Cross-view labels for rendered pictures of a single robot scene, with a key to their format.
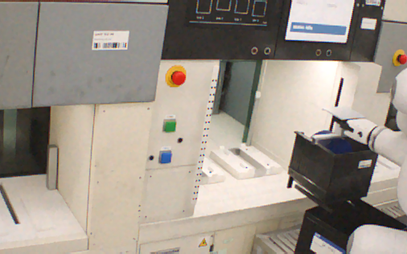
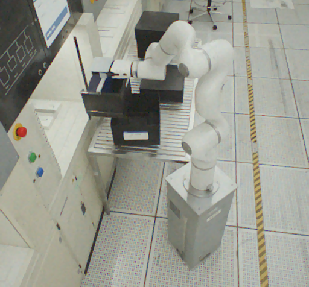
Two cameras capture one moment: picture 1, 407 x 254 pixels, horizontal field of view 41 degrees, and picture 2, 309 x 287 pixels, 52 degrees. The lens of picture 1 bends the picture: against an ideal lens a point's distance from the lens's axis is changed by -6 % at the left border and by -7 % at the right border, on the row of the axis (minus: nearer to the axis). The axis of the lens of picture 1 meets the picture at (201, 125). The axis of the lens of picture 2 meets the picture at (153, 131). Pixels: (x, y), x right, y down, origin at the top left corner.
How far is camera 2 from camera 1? 0.80 m
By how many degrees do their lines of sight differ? 45
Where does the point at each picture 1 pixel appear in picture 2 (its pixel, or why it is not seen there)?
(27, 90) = not seen: outside the picture
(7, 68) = not seen: outside the picture
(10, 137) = not seen: outside the picture
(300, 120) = (54, 71)
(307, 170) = (101, 107)
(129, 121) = (15, 181)
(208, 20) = (12, 82)
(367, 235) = (196, 141)
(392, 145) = (150, 72)
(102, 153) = (15, 211)
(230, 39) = (27, 80)
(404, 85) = (194, 67)
